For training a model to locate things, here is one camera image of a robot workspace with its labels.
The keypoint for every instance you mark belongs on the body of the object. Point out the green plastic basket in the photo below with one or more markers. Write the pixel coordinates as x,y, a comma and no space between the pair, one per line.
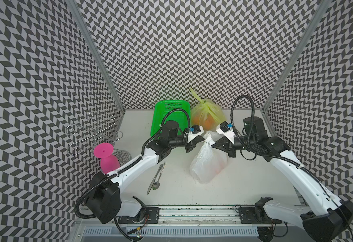
162,108

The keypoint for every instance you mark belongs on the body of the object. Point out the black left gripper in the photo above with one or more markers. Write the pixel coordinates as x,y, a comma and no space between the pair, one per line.
189,142

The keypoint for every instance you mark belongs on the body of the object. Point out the round metal strainer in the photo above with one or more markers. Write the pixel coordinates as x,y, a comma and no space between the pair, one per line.
123,156

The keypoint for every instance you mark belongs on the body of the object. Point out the yellow-green plastic bag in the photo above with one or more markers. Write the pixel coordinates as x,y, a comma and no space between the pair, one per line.
206,113

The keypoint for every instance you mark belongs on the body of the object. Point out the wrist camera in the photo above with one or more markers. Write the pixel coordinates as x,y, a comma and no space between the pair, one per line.
226,129
193,132

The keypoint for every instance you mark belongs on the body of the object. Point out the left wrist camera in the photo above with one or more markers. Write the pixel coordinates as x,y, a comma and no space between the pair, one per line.
193,132

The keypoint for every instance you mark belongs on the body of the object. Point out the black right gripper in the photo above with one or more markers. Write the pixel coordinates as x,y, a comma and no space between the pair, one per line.
229,146

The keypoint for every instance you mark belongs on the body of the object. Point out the metal knife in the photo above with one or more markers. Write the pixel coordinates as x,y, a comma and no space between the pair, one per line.
150,187

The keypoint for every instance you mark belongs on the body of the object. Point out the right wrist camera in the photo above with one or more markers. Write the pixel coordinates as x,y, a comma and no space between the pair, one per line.
226,129

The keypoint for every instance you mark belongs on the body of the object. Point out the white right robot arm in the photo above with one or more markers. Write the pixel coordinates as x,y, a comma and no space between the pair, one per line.
325,215

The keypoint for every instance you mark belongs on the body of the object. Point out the white printed plastic bag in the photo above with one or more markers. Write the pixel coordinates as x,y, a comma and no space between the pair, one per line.
209,162

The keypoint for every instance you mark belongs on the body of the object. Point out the metal wire rack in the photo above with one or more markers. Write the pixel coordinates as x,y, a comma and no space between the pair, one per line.
94,133

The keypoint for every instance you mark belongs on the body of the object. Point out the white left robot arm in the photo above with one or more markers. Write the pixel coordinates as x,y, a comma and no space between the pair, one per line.
105,199

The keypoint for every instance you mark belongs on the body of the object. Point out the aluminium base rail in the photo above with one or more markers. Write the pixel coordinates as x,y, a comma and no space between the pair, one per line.
190,224

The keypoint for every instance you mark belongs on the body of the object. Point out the metal spoon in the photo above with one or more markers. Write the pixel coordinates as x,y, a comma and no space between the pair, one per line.
156,184

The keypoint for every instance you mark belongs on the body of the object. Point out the pink plastic cup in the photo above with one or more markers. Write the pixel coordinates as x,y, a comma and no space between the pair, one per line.
108,161

